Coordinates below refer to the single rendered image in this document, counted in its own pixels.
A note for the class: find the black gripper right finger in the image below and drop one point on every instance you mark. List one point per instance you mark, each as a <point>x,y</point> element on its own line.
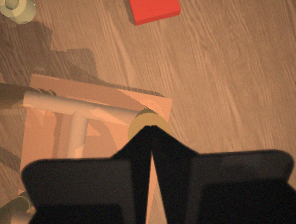
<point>181,173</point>

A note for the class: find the red rectangular block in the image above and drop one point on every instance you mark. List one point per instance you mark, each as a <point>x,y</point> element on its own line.
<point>145,11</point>

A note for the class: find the beige roll of masking tape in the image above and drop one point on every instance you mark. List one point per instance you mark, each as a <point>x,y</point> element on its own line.
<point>22,14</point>

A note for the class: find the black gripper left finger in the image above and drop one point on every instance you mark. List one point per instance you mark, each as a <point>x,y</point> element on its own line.
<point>111,180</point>

